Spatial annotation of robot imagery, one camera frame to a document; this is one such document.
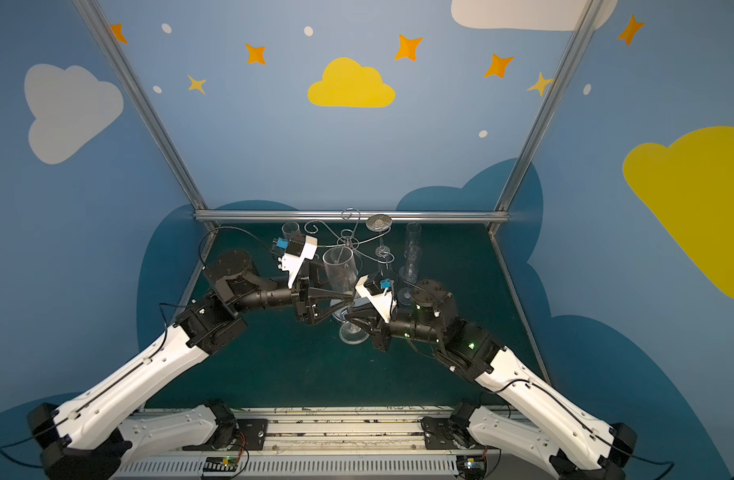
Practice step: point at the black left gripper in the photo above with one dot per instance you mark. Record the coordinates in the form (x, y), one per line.
(307, 300)

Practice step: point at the clear champagne flute front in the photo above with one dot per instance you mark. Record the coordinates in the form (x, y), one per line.
(412, 237)

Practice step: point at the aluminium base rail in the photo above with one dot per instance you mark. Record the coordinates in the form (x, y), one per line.
(373, 442)

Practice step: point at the aluminium frame post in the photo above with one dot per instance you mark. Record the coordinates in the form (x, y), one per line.
(566, 68)
(97, 23)

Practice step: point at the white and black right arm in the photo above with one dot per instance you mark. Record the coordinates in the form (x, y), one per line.
(558, 437)

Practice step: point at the aluminium frame right post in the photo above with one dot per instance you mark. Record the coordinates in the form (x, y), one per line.
(566, 68)

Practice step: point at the chrome wire wine glass rack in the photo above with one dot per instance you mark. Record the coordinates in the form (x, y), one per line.
(354, 235)

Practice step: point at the aluminium frame left post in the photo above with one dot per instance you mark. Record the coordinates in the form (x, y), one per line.
(97, 23)

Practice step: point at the small circuit board right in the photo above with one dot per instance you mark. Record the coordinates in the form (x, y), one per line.
(471, 468)

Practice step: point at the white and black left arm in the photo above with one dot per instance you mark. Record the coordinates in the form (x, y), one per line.
(94, 434)

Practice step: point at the aluminium frame back rail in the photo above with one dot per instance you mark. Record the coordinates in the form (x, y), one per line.
(261, 216)

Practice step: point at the clear champagne flute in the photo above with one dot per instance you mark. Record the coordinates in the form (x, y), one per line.
(412, 237)
(290, 229)
(380, 224)
(409, 274)
(341, 272)

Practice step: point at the small circuit board left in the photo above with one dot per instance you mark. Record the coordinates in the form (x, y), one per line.
(222, 466)

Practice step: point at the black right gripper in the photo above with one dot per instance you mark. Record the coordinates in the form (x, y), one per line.
(380, 330)

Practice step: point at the small circuit board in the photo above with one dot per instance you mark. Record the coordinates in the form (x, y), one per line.
(471, 468)
(222, 466)

